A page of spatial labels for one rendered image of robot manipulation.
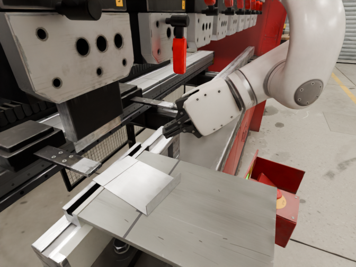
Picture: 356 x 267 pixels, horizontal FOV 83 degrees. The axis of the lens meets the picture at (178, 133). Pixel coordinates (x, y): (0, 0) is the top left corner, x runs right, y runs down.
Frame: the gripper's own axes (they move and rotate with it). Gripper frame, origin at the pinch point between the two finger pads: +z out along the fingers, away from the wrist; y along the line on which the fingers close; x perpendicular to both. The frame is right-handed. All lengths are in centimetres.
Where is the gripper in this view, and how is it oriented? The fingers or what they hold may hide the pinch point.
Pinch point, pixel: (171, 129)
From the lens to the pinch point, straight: 46.1
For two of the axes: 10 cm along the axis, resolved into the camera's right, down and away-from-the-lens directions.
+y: -5.0, -7.2, -4.8
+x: 1.0, 5.1, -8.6
